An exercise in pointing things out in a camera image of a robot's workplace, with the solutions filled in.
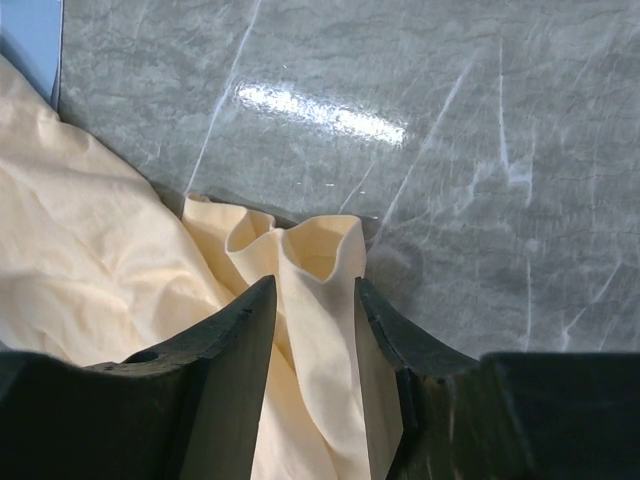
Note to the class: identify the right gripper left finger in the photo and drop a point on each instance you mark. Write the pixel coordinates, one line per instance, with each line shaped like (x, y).
(188, 407)

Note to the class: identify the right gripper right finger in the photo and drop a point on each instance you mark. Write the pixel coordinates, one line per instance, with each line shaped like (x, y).
(394, 357)

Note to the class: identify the cream yellow t shirt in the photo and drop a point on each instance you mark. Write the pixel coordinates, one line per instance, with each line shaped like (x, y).
(94, 267)

